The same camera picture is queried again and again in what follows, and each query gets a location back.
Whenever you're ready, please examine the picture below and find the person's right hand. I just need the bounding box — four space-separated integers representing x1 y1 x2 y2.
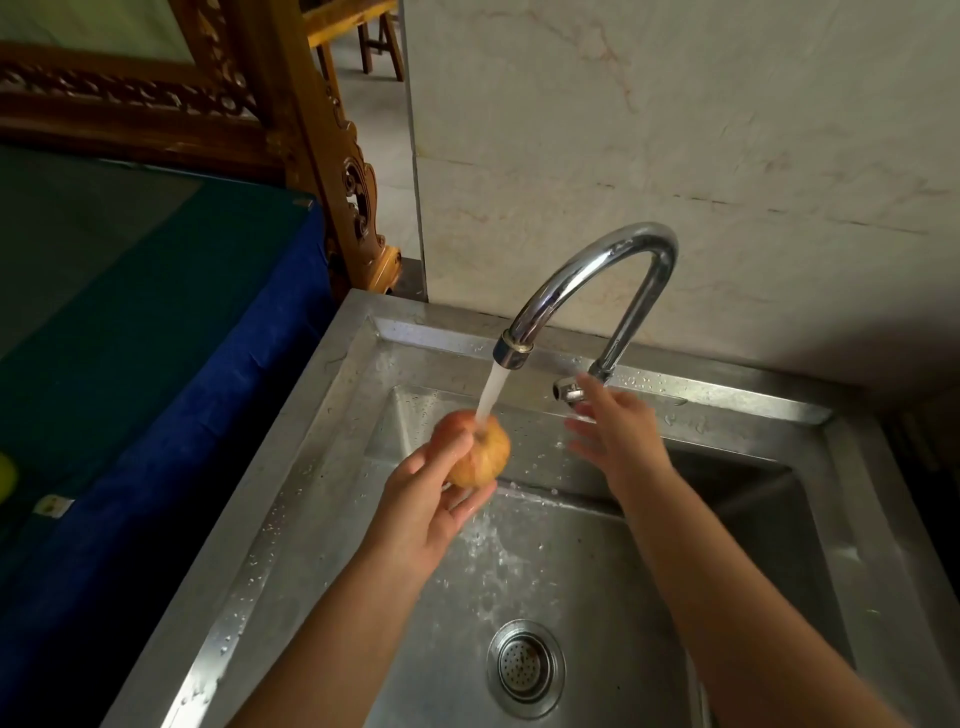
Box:
563 372 675 505

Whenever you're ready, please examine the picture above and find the person's left hand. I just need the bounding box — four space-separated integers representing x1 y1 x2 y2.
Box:
358 427 498 585

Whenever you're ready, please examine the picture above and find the yellow-red apple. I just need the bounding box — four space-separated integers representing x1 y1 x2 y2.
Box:
433 410 513 490

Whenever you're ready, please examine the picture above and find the curved chrome gooseneck faucet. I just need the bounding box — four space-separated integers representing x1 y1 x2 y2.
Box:
492 221 680 406

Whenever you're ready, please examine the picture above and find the person's right forearm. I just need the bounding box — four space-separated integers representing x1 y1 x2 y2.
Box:
618 476 913 728

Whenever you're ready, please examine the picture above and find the person's left forearm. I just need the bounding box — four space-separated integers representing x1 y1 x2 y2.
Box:
224 547 444 728

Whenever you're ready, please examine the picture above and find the stainless steel sink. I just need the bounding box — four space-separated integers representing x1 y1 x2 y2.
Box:
101 288 960 728

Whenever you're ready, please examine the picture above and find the metal sink drain strainer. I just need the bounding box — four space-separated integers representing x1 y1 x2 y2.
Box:
485 618 568 721

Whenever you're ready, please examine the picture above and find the blue and green tablecloth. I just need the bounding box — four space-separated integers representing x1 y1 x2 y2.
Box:
0 146 335 728

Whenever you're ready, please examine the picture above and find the wooden bench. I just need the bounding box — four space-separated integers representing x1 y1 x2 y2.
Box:
303 0 406 84

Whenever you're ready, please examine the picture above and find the carved wooden frame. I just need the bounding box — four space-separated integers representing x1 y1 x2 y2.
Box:
0 0 404 298

